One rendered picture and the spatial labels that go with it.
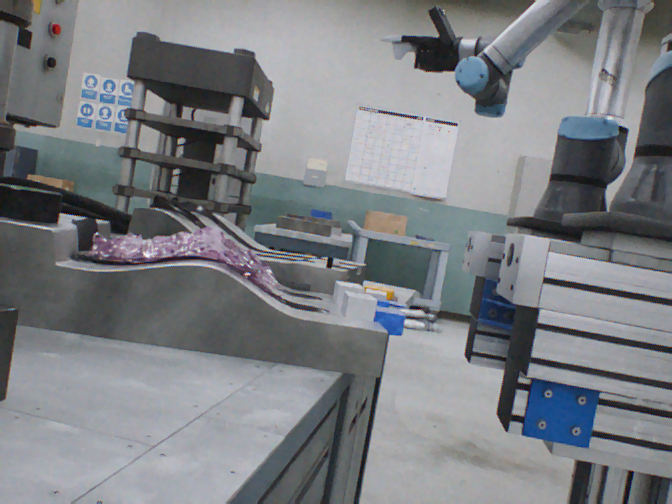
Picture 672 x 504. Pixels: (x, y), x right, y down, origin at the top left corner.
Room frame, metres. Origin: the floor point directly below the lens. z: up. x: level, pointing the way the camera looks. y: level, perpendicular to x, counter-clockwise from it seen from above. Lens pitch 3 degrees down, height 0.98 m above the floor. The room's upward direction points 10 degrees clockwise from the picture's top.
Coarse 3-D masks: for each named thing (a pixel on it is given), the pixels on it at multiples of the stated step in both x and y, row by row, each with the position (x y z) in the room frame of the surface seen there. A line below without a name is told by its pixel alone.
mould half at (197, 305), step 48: (0, 240) 0.70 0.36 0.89; (48, 240) 0.71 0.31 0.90; (0, 288) 0.70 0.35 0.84; (48, 288) 0.71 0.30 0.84; (96, 288) 0.71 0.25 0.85; (144, 288) 0.72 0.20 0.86; (192, 288) 0.73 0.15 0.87; (240, 288) 0.73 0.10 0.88; (288, 288) 0.98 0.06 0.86; (144, 336) 0.72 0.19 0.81; (192, 336) 0.73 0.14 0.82; (240, 336) 0.73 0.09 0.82; (288, 336) 0.74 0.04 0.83; (336, 336) 0.74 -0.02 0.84; (384, 336) 0.75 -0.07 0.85
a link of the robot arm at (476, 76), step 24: (552, 0) 1.42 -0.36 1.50; (576, 0) 1.41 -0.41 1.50; (528, 24) 1.44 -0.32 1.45; (552, 24) 1.43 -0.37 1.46; (504, 48) 1.46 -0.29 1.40; (528, 48) 1.46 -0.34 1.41; (456, 72) 1.49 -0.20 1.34; (480, 72) 1.46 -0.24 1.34; (504, 72) 1.49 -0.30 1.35; (480, 96) 1.53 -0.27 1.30
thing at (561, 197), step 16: (560, 176) 1.36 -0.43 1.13; (576, 176) 1.33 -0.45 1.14; (544, 192) 1.39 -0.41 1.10; (560, 192) 1.35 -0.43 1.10; (576, 192) 1.33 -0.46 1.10; (592, 192) 1.33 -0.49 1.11; (544, 208) 1.36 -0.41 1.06; (560, 208) 1.34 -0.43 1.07; (576, 208) 1.32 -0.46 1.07; (592, 208) 1.32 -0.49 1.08
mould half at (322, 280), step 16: (144, 208) 1.11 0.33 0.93; (144, 224) 1.11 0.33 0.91; (160, 224) 1.11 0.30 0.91; (176, 224) 1.10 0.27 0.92; (192, 224) 1.13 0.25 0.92; (208, 224) 1.21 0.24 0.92; (144, 240) 1.11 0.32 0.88; (288, 256) 1.22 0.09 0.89; (288, 272) 1.06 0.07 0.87; (304, 272) 1.06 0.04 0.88; (320, 272) 1.05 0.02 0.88; (336, 272) 1.05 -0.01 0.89; (352, 272) 1.14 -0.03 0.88; (320, 288) 1.05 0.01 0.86
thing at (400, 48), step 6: (390, 36) 1.71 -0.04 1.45; (396, 36) 1.70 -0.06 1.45; (396, 42) 1.70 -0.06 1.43; (402, 42) 1.70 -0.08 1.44; (408, 42) 1.70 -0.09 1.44; (396, 48) 1.71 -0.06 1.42; (402, 48) 1.71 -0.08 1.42; (408, 48) 1.71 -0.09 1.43; (414, 48) 1.71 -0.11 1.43; (396, 54) 1.71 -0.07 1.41; (402, 54) 1.71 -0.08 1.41
